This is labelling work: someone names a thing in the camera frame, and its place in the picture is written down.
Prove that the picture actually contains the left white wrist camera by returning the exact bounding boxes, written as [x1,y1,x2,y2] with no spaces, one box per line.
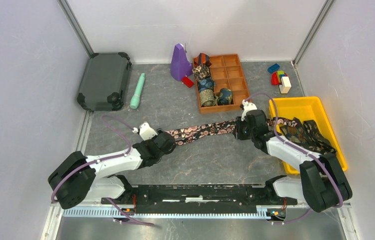
[132,121,158,141]

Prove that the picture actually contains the black pink rose tie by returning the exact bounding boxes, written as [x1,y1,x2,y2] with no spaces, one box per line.
[166,117,304,146]

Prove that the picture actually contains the small red block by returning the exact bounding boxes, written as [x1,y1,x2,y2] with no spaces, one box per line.
[181,76,194,88]

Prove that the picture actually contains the dark paisley ties in bin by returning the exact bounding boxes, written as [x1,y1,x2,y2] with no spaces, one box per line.
[277,117,337,155]

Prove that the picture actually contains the mint green flashlight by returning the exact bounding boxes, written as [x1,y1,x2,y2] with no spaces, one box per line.
[129,73,146,110]

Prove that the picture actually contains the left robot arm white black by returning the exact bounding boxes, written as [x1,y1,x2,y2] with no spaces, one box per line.
[47,131,177,210]

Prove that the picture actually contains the rolled navy gold tie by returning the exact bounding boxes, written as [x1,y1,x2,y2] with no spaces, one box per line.
[217,88,233,106]

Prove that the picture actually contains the blue toy brick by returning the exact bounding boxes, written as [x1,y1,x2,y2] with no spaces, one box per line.
[267,63,281,74]

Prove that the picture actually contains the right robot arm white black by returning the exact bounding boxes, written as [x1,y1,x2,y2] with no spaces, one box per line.
[233,109,353,213]

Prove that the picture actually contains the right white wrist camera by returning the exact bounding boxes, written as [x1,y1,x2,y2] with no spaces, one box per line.
[241,99,257,121]

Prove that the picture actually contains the rolled brown floral tie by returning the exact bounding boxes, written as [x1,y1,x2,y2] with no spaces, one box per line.
[192,64,211,81]

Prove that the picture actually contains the rolled blue patterned tie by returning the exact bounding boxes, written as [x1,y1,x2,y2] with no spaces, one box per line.
[197,77,216,93]

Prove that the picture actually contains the purple metronome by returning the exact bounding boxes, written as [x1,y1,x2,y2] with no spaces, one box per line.
[170,43,193,82]

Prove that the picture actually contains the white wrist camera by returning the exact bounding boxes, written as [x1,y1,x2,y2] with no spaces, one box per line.
[241,99,257,121]
[132,121,158,141]

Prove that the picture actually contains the yellow plastic bin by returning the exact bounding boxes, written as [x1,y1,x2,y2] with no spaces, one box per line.
[268,96,348,172]

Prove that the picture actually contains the colourful toy block stack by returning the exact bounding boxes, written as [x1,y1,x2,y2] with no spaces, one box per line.
[270,70,292,95]

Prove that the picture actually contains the dark green suitcase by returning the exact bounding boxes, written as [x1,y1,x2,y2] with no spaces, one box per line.
[76,52,132,111]

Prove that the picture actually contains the rolled orange black tie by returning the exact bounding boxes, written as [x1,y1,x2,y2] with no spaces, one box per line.
[194,52,212,67]

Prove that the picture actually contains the orange compartment tray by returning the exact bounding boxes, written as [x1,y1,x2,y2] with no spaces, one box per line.
[193,54,250,114]

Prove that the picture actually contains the aluminium rail frame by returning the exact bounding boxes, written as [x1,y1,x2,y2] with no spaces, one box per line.
[51,185,352,221]

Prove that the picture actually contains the rolled olive patterned tie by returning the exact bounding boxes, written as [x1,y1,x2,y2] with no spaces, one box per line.
[199,89,217,107]

